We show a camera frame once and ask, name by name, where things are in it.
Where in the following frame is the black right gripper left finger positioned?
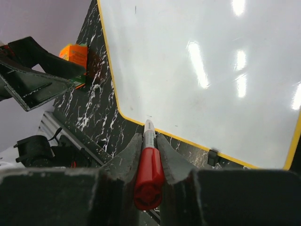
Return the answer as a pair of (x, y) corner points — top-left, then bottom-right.
(0, 133), (142, 226)

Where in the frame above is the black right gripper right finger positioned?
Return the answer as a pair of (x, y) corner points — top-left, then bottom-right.
(157, 134), (301, 226)

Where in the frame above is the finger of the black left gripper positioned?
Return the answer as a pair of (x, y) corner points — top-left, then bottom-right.
(0, 60), (74, 111)
(8, 36), (86, 79)

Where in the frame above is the red capped whiteboard marker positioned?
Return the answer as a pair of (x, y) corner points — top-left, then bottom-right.
(134, 120), (165, 211)

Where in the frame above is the yellow framed whiteboard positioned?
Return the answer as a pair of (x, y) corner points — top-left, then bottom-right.
(98, 0), (301, 170)

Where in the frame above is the orange juice carton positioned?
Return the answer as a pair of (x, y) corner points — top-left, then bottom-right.
(59, 44), (88, 89)

